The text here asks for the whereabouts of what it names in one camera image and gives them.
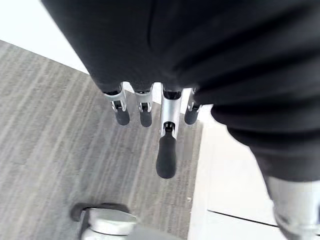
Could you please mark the white cabinet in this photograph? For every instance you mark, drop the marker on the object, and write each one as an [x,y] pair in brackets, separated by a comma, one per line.
[232,190]

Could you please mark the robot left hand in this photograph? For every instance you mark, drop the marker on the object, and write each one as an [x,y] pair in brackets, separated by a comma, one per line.
[200,50]

